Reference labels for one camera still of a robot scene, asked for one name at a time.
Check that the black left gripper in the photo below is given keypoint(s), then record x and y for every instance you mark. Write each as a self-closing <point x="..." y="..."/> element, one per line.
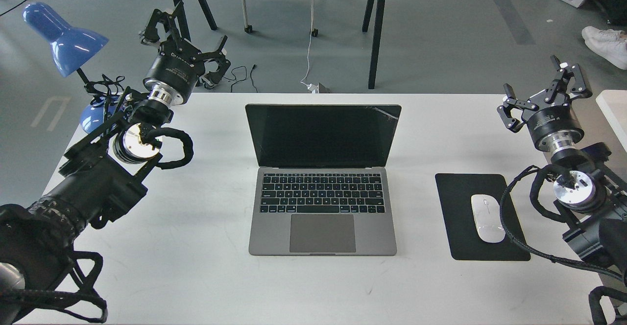
<point x="174" y="67"/>

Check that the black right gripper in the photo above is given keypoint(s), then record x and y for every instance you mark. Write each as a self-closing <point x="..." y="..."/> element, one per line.
<point x="553" y="122"/>

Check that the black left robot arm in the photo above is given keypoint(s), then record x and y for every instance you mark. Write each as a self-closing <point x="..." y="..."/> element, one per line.
<point x="104" y="172"/>

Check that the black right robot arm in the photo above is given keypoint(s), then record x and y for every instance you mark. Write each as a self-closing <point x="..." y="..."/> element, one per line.
<point x="576" y="187"/>

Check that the white side table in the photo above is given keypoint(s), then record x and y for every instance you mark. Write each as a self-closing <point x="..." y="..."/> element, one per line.
<point x="613" y="104"/>

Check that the white sneakers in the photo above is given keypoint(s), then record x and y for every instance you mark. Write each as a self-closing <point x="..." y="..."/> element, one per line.
<point x="608" y="44"/>

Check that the blue desk lamp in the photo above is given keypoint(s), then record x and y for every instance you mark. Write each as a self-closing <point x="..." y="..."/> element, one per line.
<point x="72" y="47"/>

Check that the white computer mouse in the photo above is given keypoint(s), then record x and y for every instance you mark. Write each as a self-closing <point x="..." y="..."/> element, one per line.
<point x="486" y="216"/>

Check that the black mouse pad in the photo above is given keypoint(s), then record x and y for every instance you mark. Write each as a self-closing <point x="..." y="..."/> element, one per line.
<point x="455" y="193"/>

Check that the white power adapter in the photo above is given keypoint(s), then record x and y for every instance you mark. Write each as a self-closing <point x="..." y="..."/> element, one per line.
<point x="317" y="88"/>

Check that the grey open laptop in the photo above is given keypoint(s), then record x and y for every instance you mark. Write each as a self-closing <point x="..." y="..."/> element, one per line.
<point x="322" y="187"/>

